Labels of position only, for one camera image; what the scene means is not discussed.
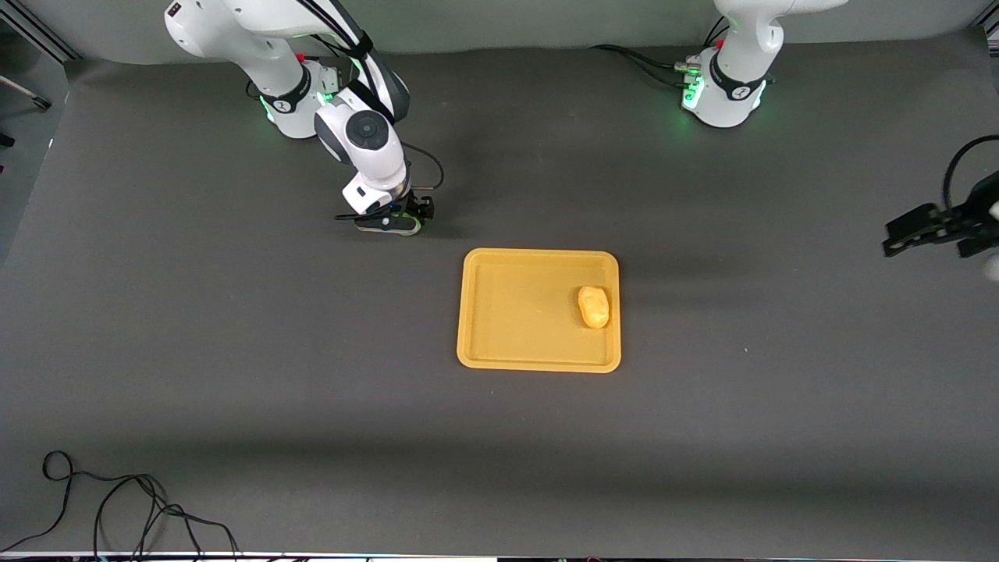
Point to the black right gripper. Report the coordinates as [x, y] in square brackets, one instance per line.
[422, 208]

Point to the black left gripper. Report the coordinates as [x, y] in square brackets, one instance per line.
[970, 215]

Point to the green apple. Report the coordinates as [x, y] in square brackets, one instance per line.
[417, 226]

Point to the yellow potato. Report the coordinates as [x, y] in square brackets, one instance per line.
[594, 306]

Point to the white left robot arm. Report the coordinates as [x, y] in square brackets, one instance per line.
[734, 86]

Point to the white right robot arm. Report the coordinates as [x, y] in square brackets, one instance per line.
[367, 133]

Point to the yellow plastic tray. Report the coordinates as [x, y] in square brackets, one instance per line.
[523, 312]

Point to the dark grey table mat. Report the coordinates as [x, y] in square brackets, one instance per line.
[312, 375]

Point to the thin black stand leg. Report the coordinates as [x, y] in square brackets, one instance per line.
[31, 94]

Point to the aluminium frame rail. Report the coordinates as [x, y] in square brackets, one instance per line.
[39, 33]

